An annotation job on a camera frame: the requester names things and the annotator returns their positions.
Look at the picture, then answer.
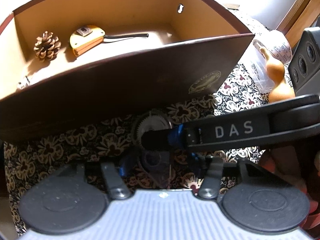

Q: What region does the clear plastic measuring cup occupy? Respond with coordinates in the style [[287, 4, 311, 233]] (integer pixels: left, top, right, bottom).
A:
[[249, 29, 293, 94]]

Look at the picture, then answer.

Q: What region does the floral patterned tablecloth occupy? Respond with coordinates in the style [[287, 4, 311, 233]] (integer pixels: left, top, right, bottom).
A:
[[3, 44, 268, 237]]

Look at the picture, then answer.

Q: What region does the yellow tape measure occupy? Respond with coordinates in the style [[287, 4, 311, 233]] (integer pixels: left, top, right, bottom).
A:
[[69, 25, 149, 57]]

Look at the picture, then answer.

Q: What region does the brown pine cone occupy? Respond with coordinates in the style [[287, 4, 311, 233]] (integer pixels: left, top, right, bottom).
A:
[[33, 31, 61, 62]]

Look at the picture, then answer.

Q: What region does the tan gourd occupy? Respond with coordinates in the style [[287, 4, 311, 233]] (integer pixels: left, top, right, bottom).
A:
[[260, 47, 296, 103]]

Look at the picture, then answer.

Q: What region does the brown cardboard box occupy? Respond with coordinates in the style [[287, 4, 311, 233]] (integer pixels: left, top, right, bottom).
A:
[[1, 0, 254, 143]]

